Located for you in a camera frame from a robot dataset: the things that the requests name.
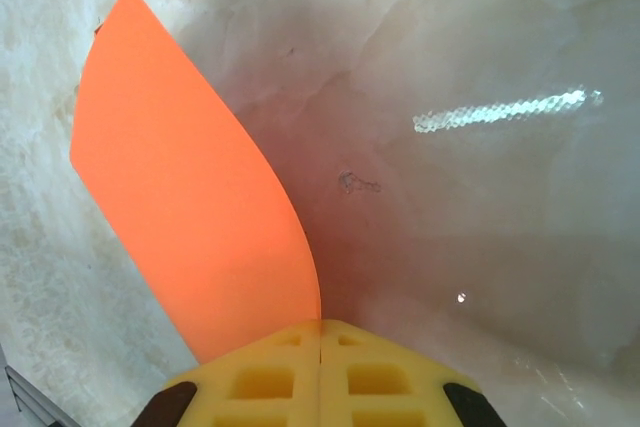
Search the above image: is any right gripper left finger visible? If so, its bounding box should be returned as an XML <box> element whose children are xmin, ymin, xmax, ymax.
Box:
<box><xmin>133</xmin><ymin>319</ymin><xmax>321</xmax><ymax>427</ymax></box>

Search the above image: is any long aluminium mounting rail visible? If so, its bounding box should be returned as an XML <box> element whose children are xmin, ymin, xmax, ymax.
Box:
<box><xmin>0</xmin><ymin>346</ymin><xmax>66</xmax><ymax>427</ymax></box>

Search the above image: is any orange paper sheet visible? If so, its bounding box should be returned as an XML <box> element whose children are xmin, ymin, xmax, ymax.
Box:
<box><xmin>68</xmin><ymin>0</ymin><xmax>321</xmax><ymax>367</ymax></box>

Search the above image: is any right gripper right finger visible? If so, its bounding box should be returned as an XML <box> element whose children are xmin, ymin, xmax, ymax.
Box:
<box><xmin>319</xmin><ymin>319</ymin><xmax>507</xmax><ymax>427</ymax></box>

